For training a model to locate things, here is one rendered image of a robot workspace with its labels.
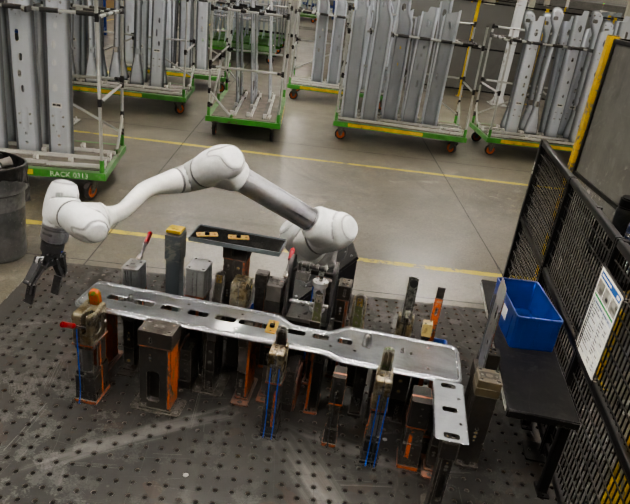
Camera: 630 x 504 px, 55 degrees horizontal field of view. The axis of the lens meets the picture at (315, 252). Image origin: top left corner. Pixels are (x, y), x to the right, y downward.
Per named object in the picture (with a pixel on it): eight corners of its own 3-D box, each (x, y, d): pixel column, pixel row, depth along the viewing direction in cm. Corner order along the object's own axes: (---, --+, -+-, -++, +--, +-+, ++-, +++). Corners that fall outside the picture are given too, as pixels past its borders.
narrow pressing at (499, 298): (479, 378, 201) (505, 289, 187) (476, 359, 211) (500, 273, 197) (481, 378, 201) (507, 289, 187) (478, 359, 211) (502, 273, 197)
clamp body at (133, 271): (117, 346, 243) (115, 267, 228) (129, 332, 253) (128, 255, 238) (140, 351, 242) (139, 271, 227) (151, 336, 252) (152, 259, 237)
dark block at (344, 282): (324, 376, 241) (338, 284, 224) (326, 366, 248) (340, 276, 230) (336, 379, 241) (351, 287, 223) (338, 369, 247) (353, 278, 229)
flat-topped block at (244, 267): (217, 339, 256) (223, 243, 237) (223, 329, 263) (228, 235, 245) (240, 343, 255) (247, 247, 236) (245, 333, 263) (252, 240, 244)
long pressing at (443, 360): (66, 309, 211) (66, 306, 210) (97, 281, 231) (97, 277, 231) (462, 387, 198) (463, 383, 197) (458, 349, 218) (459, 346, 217)
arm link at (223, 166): (333, 229, 279) (368, 218, 263) (327, 260, 272) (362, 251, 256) (194, 145, 235) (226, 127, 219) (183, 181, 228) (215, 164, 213)
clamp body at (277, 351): (252, 438, 206) (261, 354, 191) (261, 415, 217) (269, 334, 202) (279, 443, 205) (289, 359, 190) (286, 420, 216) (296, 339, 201)
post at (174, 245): (161, 327, 259) (163, 234, 240) (168, 319, 266) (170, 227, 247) (178, 331, 258) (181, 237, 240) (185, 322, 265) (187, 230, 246)
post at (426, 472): (420, 477, 198) (438, 408, 186) (420, 454, 208) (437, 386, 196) (440, 481, 198) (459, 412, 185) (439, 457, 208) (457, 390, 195)
